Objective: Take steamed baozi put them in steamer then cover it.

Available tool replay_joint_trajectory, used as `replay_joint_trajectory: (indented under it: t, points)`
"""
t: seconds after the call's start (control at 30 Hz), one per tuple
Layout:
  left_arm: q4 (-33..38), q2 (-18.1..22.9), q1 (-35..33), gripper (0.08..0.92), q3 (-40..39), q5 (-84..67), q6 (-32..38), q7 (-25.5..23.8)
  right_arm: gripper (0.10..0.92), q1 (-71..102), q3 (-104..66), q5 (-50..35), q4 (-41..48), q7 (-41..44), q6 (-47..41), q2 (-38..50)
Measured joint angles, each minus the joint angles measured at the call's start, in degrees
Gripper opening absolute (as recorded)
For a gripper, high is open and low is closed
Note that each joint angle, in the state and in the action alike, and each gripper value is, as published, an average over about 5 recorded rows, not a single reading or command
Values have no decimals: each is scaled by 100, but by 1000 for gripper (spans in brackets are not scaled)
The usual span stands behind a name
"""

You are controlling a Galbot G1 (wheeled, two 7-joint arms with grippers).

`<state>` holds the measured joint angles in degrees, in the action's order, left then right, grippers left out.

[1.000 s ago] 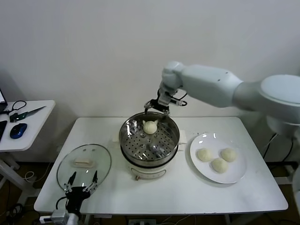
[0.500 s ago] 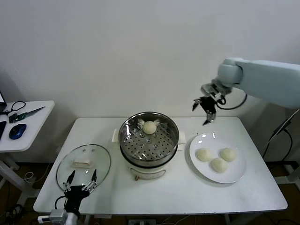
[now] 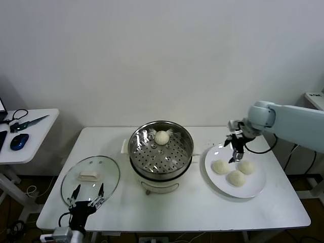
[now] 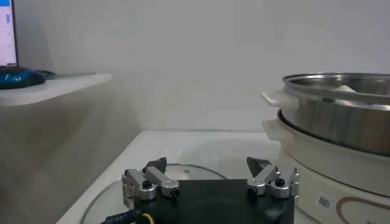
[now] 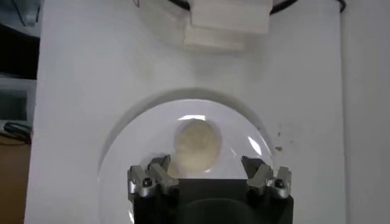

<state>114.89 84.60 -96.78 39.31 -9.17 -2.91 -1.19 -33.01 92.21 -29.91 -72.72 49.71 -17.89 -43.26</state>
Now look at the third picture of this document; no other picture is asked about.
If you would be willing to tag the cream electric cooker pot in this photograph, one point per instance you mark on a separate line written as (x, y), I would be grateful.
(162, 186)

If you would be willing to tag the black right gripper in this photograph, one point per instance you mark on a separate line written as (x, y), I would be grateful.
(238, 144)

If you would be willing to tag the white steamed baozi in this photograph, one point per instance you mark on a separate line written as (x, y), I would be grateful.
(221, 167)
(236, 178)
(161, 137)
(246, 167)

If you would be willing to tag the blue black computer mouse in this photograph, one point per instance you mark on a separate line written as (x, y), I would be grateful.
(19, 141)

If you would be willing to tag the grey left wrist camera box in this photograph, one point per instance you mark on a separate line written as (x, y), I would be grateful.
(60, 233)

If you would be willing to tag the laptop computer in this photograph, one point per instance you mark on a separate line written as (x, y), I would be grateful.
(2, 106)

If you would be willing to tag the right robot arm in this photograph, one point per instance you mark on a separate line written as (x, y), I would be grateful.
(298, 121)

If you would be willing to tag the white round plate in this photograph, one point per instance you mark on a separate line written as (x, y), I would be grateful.
(250, 187)

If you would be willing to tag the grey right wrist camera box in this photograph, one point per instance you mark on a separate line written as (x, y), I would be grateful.
(234, 125)

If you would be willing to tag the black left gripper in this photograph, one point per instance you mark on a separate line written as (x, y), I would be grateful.
(79, 210)

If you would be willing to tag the steel steamer basket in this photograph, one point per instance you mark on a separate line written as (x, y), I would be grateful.
(177, 152)

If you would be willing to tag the black keyboard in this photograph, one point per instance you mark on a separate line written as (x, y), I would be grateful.
(2, 140)

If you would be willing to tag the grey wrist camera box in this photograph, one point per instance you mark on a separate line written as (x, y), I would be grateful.
(234, 125)
(60, 233)

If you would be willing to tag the white side table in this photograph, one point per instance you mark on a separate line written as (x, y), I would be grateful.
(38, 141)

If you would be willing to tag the white table with black label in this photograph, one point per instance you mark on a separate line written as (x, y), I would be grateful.
(315, 100)

